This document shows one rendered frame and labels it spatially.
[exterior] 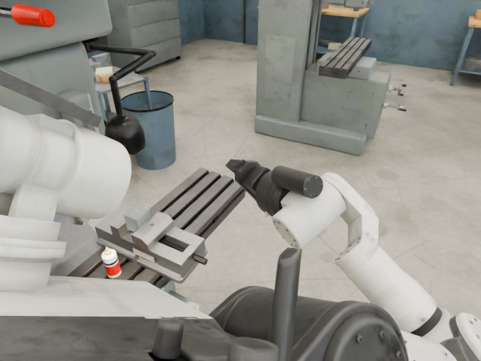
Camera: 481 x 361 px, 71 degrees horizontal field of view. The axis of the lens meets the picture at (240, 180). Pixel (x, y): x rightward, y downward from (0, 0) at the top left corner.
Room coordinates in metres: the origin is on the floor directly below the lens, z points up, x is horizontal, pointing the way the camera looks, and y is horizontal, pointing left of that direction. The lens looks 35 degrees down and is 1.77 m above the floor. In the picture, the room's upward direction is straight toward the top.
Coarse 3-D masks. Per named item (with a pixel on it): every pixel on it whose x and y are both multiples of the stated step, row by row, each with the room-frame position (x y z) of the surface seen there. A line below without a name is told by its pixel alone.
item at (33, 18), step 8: (0, 8) 0.47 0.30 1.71; (8, 8) 0.46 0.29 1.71; (16, 8) 0.44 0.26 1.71; (24, 8) 0.44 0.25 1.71; (32, 8) 0.44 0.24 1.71; (40, 8) 0.43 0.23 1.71; (0, 16) 0.47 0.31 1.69; (8, 16) 0.46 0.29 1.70; (16, 16) 0.44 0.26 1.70; (24, 16) 0.43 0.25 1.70; (32, 16) 0.43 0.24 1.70; (40, 16) 0.42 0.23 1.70; (48, 16) 0.43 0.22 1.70; (24, 24) 0.44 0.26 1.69; (32, 24) 0.43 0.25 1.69; (40, 24) 0.42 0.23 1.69; (48, 24) 0.43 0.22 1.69
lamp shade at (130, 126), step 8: (112, 120) 0.57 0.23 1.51; (120, 120) 0.57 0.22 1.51; (128, 120) 0.57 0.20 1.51; (136, 120) 0.58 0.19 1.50; (112, 128) 0.55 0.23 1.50; (120, 128) 0.55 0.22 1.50; (128, 128) 0.56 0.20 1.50; (136, 128) 0.57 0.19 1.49; (112, 136) 0.55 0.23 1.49; (120, 136) 0.55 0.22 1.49; (128, 136) 0.55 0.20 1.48; (136, 136) 0.56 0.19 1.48; (144, 136) 0.58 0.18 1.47; (128, 144) 0.55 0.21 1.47; (136, 144) 0.56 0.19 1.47; (144, 144) 0.57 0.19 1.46; (128, 152) 0.55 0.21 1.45; (136, 152) 0.55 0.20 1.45
